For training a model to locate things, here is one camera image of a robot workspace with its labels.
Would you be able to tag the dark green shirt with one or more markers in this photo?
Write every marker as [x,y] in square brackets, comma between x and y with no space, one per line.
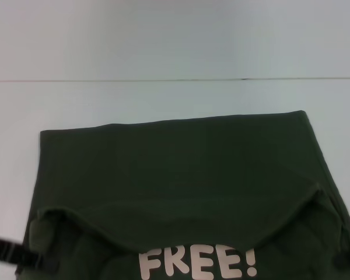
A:
[175,175]

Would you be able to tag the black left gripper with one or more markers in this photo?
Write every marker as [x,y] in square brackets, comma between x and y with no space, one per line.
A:
[3,249]

